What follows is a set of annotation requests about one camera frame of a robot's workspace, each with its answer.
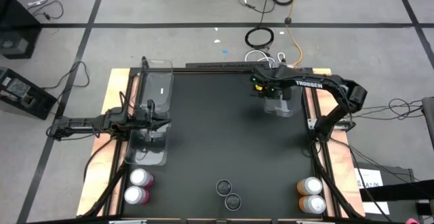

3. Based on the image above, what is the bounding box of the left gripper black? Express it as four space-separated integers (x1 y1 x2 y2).
134 98 172 144

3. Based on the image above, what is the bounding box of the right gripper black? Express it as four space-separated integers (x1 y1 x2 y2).
250 66 294 101

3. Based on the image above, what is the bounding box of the clear plastic bin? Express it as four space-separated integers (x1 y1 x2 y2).
123 111 170 167
138 58 174 113
263 88 303 118

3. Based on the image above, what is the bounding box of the pink bottle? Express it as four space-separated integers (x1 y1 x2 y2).
130 168 155 188
123 185 151 206

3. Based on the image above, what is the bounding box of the blue and white soda can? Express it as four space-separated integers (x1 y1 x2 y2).
224 192 243 212
216 179 233 197

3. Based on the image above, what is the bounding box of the orange and white soda can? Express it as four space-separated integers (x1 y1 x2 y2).
298 194 328 215
296 176 323 196

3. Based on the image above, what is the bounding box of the wooden table board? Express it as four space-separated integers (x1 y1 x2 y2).
76 67 366 218

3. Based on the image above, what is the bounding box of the black power strip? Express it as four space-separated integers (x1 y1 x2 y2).
184 61 258 70

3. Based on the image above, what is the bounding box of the dark grey floor case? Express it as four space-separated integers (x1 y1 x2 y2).
354 162 416 224

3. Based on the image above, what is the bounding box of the black computer box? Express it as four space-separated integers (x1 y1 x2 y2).
0 67 58 121

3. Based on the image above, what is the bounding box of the black cabinet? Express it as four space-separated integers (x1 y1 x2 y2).
0 0 42 60

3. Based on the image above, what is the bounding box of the orange floor cable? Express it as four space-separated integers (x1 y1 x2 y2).
285 0 304 67

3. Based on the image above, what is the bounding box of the white floor cable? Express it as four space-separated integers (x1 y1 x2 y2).
243 49 286 64

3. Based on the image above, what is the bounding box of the black coiled floor cable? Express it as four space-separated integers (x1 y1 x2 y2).
244 26 275 50

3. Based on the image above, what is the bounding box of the black metal table frame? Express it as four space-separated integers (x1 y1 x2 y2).
79 66 366 224

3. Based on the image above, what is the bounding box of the black looped computer cable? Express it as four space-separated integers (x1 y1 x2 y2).
39 60 91 91

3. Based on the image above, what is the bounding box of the black looped cable bundle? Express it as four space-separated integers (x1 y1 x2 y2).
351 97 425 122

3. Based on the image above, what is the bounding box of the grey post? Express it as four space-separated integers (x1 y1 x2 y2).
421 96 434 150

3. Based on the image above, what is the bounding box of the black cable with plug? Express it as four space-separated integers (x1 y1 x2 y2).
31 0 65 21

